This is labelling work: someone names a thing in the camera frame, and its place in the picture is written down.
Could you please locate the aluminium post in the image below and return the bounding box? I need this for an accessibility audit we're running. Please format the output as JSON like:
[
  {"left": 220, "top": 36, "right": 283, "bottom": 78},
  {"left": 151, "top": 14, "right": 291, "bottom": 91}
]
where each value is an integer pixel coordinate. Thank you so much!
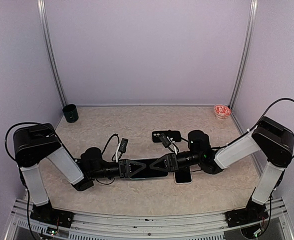
[
  {"left": 229, "top": 0, "right": 258, "bottom": 110},
  {"left": 37, "top": 0, "right": 67, "bottom": 107}
]

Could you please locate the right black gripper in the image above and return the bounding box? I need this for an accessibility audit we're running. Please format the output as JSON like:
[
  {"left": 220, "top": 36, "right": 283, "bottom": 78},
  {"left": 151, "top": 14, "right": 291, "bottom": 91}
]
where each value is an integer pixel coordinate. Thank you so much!
[{"left": 149, "top": 150, "right": 202, "bottom": 173}]

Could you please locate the dark green cup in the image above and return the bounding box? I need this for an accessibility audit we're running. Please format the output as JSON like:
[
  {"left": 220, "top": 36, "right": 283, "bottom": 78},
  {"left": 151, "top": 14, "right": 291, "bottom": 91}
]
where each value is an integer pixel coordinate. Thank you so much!
[{"left": 62, "top": 104, "right": 79, "bottom": 123}]

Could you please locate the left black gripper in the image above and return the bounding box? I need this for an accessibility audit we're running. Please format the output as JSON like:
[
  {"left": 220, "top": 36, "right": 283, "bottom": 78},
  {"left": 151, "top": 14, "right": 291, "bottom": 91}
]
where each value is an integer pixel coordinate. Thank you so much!
[{"left": 90, "top": 158, "right": 147, "bottom": 179}]

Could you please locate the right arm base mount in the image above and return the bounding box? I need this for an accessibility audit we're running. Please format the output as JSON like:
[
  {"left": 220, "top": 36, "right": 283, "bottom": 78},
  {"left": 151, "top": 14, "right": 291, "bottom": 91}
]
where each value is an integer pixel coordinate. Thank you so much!
[{"left": 225, "top": 199, "right": 269, "bottom": 228}]

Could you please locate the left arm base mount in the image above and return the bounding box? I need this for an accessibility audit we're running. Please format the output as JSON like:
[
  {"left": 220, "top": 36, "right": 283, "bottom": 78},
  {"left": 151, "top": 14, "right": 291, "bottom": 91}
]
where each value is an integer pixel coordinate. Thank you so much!
[{"left": 30, "top": 201, "right": 74, "bottom": 228}]

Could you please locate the aluminium front rail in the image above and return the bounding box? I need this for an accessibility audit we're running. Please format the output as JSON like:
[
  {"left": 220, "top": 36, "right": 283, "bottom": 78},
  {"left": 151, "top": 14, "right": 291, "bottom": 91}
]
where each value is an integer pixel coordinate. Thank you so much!
[{"left": 4, "top": 197, "right": 294, "bottom": 240}]

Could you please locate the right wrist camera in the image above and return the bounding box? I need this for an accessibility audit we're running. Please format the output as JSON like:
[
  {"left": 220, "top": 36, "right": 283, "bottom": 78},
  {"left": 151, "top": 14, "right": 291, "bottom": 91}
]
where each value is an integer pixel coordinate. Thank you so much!
[{"left": 159, "top": 133, "right": 179, "bottom": 154}]

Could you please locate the right aluminium post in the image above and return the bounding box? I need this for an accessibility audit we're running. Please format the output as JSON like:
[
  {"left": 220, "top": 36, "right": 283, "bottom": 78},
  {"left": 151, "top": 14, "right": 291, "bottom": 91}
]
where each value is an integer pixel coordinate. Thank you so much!
[{"left": 229, "top": 0, "right": 258, "bottom": 110}]

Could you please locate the pink phone case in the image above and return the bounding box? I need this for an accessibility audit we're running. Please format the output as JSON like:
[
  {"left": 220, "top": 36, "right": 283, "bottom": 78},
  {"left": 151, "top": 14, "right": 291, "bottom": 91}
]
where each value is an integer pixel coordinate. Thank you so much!
[{"left": 173, "top": 169, "right": 193, "bottom": 185}]

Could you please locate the purple phone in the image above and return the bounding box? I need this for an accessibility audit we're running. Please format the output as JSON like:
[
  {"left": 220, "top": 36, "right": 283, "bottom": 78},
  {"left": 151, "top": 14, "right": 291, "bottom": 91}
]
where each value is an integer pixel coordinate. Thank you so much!
[{"left": 174, "top": 171, "right": 192, "bottom": 184}]

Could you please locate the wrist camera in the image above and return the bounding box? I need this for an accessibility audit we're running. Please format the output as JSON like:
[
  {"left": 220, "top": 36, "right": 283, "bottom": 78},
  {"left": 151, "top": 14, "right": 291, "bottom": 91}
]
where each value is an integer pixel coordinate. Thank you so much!
[
  {"left": 115, "top": 138, "right": 128, "bottom": 162},
  {"left": 159, "top": 133, "right": 179, "bottom": 154}
]

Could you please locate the light blue phone case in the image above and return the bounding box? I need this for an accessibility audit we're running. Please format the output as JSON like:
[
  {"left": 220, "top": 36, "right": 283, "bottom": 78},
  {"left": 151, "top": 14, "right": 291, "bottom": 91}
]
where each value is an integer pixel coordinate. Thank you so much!
[{"left": 129, "top": 176, "right": 165, "bottom": 181}]

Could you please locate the red patterned bowl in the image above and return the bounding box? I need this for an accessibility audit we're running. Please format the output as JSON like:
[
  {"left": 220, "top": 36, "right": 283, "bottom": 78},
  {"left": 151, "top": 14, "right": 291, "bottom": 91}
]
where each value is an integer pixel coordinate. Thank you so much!
[{"left": 213, "top": 104, "right": 231, "bottom": 120}]

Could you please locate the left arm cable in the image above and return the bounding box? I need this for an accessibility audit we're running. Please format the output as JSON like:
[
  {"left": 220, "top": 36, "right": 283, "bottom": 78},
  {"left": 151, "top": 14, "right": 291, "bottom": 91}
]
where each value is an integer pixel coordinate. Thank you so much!
[{"left": 101, "top": 133, "right": 120, "bottom": 161}]

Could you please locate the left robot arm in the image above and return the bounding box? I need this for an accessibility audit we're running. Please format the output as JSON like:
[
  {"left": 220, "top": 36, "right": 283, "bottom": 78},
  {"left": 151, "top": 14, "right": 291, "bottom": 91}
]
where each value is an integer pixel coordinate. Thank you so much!
[{"left": 13, "top": 123, "right": 146, "bottom": 223}]

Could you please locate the black phone case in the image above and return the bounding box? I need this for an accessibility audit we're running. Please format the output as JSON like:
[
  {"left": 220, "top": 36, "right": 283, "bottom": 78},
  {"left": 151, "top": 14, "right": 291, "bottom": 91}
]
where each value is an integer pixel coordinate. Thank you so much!
[{"left": 152, "top": 130, "right": 182, "bottom": 143}]

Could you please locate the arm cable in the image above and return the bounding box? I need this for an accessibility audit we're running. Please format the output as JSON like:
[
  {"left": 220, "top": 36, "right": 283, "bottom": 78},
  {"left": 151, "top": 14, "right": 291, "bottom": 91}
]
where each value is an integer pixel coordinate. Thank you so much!
[
  {"left": 249, "top": 97, "right": 294, "bottom": 161},
  {"left": 101, "top": 133, "right": 120, "bottom": 161}
]

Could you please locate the left aluminium post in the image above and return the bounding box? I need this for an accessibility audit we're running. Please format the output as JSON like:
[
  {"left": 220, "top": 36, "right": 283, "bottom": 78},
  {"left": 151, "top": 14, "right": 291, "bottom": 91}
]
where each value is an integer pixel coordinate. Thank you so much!
[{"left": 37, "top": 0, "right": 67, "bottom": 107}]

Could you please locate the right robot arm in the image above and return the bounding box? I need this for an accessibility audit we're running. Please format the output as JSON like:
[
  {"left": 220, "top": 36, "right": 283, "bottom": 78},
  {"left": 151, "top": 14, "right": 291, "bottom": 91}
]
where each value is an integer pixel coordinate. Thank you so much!
[{"left": 150, "top": 116, "right": 294, "bottom": 222}]

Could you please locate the blue-edged phone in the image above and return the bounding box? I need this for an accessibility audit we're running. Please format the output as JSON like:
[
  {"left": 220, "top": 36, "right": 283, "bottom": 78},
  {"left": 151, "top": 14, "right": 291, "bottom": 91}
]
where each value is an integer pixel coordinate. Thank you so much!
[{"left": 131, "top": 158, "right": 168, "bottom": 180}]

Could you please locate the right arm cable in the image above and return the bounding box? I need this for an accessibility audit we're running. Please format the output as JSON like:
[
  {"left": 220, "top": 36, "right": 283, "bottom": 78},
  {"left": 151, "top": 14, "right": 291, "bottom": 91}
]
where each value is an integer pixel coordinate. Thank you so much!
[{"left": 249, "top": 97, "right": 294, "bottom": 161}]

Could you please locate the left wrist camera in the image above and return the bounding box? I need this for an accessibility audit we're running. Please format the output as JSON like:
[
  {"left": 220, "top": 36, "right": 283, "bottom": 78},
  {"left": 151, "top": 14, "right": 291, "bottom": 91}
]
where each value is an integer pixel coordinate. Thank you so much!
[{"left": 115, "top": 138, "right": 128, "bottom": 162}]

